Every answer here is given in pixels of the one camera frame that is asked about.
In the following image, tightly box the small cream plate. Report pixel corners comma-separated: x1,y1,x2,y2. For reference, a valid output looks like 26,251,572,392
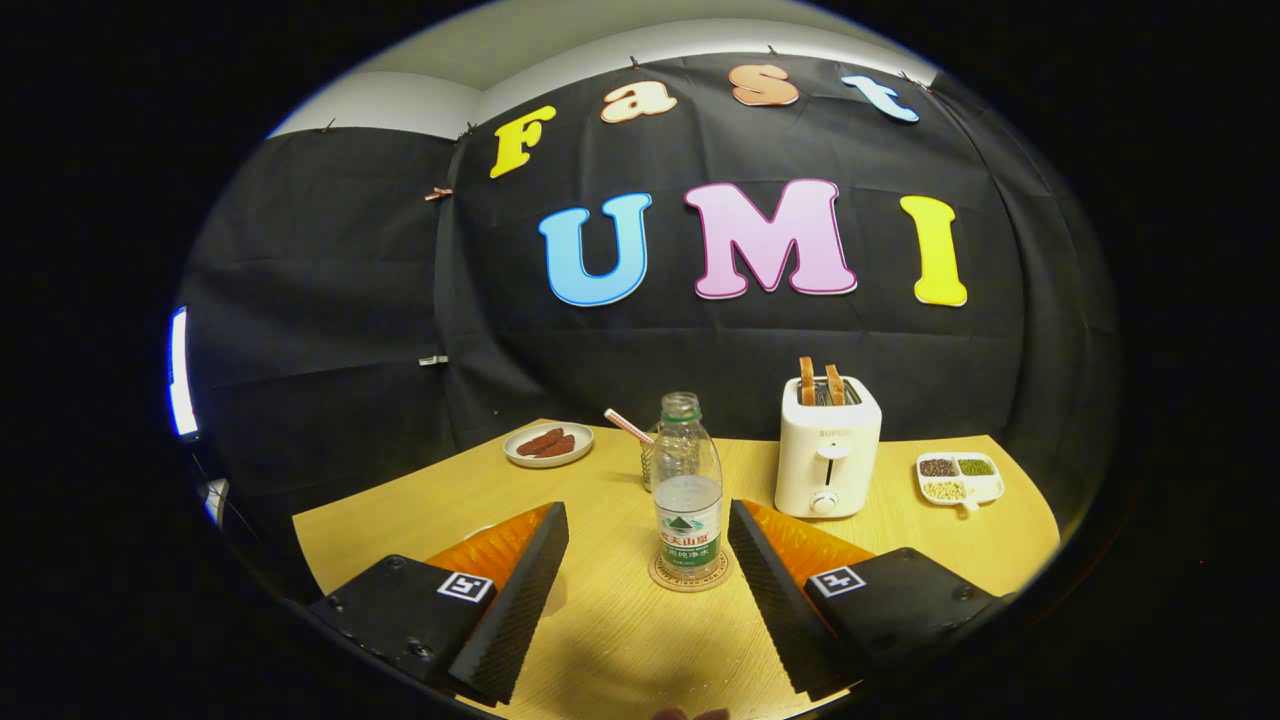
503,421,595,469

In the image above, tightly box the clear plastic bottle green label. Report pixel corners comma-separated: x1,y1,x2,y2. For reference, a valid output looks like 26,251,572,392
653,392,724,581

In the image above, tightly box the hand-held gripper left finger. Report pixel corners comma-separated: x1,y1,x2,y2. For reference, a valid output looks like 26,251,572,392
306,501,570,706

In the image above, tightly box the round wooden coaster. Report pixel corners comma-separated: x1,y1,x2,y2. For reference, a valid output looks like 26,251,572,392
648,548,731,593

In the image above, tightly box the white divided dish with grains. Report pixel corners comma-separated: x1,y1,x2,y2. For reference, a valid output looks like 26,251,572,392
915,452,1005,513

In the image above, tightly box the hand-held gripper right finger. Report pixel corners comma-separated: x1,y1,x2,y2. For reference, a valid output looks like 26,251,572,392
726,499,1003,703

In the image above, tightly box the black backdrop cloth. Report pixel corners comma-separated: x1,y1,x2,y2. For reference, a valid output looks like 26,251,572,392
180,50,1121,521

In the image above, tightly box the wooden table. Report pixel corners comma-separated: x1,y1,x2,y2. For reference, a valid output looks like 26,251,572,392
292,418,1061,720

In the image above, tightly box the white toaster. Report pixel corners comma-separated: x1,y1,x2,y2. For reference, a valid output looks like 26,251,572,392
774,375,883,519

